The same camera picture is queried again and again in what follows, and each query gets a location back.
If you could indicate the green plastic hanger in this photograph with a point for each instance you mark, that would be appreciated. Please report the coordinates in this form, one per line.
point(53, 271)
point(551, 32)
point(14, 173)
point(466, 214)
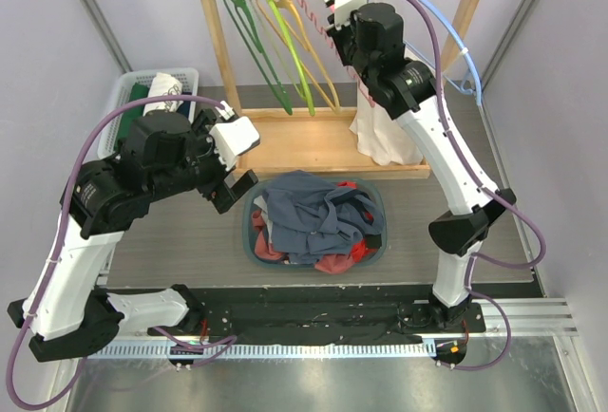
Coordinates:
point(245, 24)

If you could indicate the white tank top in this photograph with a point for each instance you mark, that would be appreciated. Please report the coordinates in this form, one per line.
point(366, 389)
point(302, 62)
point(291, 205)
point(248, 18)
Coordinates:
point(378, 136)

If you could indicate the yellow hanger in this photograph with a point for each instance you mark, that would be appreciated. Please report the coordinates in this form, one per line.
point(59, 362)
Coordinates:
point(330, 98)

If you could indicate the navy tank top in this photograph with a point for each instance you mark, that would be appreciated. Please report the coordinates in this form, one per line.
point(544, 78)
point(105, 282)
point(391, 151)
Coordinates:
point(323, 222)

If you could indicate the navy folded shirt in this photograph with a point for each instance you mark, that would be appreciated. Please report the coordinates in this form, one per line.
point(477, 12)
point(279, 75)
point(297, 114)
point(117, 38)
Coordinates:
point(186, 109)

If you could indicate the maroon graphic tank top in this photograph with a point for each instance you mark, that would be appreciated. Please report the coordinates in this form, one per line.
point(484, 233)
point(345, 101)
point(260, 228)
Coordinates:
point(263, 249)

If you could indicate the lime green hanger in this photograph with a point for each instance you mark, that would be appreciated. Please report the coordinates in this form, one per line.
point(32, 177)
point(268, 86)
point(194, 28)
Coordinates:
point(281, 37)

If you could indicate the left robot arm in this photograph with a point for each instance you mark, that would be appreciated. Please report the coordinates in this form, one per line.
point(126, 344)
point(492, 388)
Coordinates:
point(162, 156)

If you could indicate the grey tank top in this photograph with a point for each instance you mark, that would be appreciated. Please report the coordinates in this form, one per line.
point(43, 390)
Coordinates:
point(260, 202)

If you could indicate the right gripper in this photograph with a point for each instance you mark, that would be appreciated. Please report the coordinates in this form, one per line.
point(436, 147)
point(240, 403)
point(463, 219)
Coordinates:
point(343, 42)

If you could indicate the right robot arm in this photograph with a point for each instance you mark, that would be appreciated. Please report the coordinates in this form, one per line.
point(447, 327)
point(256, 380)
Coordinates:
point(299, 214)

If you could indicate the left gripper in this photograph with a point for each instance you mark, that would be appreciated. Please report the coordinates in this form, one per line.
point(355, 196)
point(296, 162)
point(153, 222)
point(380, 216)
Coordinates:
point(225, 195)

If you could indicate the teal plastic tub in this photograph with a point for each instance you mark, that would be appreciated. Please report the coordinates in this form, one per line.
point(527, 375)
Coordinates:
point(247, 236)

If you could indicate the wooden clothes rack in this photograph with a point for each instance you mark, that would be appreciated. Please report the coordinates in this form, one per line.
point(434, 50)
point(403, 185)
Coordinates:
point(223, 51)

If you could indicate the light blue hanger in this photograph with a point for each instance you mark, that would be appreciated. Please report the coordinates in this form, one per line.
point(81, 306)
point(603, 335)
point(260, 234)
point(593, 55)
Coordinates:
point(455, 47)

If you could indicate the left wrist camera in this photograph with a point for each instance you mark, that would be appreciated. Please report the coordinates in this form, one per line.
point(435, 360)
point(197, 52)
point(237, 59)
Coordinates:
point(233, 136)

